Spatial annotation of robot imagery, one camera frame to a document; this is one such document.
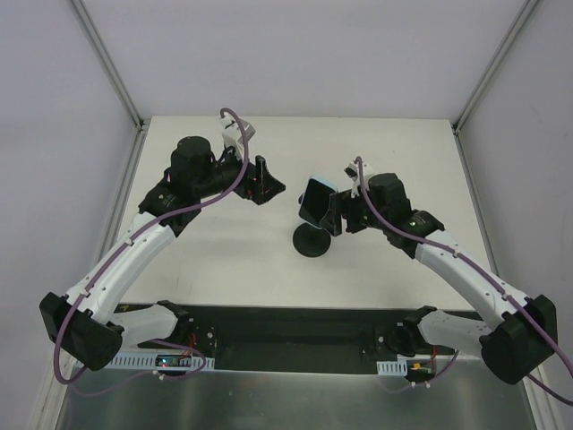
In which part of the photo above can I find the white cable duct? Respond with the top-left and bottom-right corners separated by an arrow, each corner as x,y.
104,352 -> 215,372
376,358 -> 408,377

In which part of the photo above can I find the right white cable duct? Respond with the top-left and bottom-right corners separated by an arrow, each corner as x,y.
376,358 -> 408,377

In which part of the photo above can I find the black phone stand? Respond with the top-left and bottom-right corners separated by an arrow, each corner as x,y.
292,193 -> 331,258

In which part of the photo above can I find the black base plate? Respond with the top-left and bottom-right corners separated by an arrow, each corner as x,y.
184,305 -> 412,374

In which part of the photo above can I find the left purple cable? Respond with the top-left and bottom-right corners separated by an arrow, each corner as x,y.
53,107 -> 250,395

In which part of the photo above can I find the aluminium frame post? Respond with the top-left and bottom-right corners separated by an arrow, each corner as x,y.
67,0 -> 145,131
452,0 -> 543,136

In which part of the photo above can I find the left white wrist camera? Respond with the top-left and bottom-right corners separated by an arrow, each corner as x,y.
219,116 -> 256,161

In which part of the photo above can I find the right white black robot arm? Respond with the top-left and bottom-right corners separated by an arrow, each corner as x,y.
318,173 -> 558,384

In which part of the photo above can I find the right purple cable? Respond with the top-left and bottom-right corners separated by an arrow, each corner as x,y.
353,156 -> 573,404

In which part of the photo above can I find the right aluminium frame post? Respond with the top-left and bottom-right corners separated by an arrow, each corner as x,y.
452,0 -> 543,136

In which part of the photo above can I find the blue case black phone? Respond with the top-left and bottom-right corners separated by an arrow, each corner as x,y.
298,176 -> 338,228

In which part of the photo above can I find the purple cable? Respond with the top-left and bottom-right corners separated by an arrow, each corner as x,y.
353,156 -> 573,404
53,107 -> 250,395

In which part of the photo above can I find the left white cable duct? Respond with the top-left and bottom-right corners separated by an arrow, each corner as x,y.
104,352 -> 215,372

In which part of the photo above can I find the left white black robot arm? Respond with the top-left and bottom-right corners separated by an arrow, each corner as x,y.
39,136 -> 286,371

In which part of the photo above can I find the left aluminium frame post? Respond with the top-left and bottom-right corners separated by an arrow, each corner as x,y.
67,0 -> 145,131

